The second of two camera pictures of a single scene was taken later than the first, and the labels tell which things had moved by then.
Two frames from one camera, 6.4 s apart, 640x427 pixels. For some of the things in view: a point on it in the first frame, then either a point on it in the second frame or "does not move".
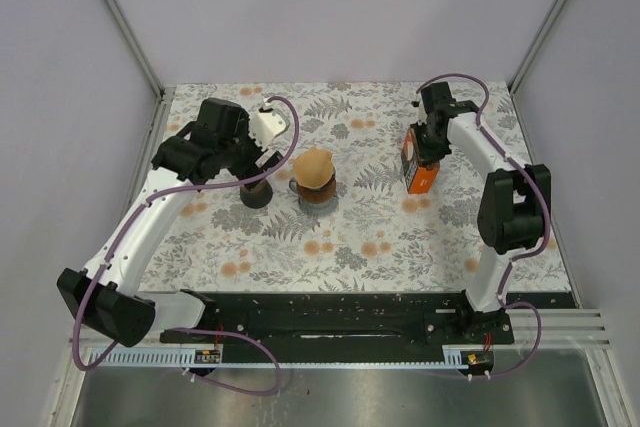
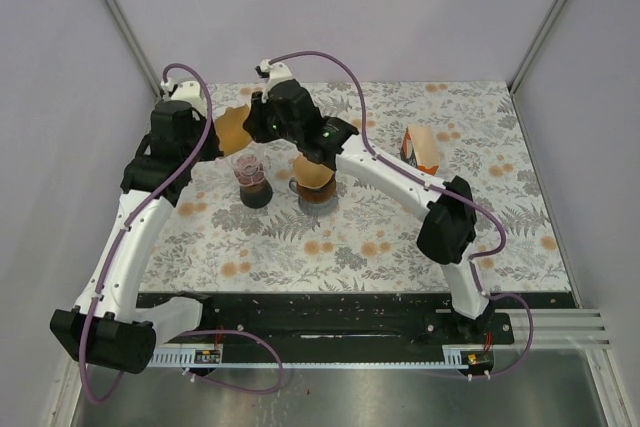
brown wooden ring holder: x=319 y=195 does not move
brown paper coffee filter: x=313 y=168 does not move
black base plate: x=351 y=326 does not move
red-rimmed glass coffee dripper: x=256 y=194 does not move
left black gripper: x=251 y=166 -> x=213 y=151
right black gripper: x=429 y=156 -> x=254 y=122
